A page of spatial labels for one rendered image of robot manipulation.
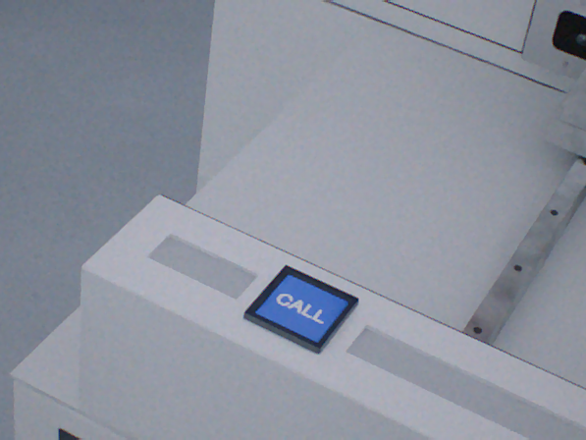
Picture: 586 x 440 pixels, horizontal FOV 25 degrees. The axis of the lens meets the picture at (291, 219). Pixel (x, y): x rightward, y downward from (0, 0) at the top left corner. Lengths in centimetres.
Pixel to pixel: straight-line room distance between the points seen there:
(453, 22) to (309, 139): 24
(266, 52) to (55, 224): 93
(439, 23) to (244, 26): 24
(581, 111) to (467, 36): 22
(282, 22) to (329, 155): 31
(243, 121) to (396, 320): 76
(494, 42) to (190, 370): 63
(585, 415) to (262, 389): 20
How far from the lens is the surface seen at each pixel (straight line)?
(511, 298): 108
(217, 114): 161
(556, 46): 136
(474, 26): 139
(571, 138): 124
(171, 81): 275
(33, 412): 102
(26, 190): 245
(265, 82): 155
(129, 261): 88
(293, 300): 86
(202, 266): 89
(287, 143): 123
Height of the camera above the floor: 156
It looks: 40 degrees down
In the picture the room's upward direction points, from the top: 9 degrees clockwise
